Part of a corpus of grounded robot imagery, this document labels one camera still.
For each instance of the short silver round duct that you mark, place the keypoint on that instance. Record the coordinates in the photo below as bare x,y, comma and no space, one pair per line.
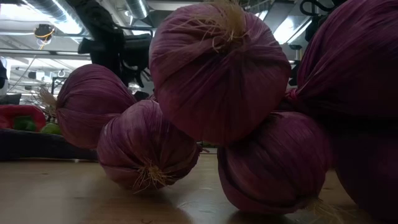
136,7

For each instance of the long silver spiral duct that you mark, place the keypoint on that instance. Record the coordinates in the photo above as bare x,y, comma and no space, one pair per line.
34,3

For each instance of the red bell pepper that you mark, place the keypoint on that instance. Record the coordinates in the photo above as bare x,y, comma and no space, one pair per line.
28,113

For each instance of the black metal rack frame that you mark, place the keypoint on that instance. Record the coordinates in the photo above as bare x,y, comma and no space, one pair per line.
52,87

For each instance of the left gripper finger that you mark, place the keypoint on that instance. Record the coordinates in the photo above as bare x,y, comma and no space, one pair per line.
142,70
128,71

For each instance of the black computer monitor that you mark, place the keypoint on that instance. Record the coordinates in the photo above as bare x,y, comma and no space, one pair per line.
9,99

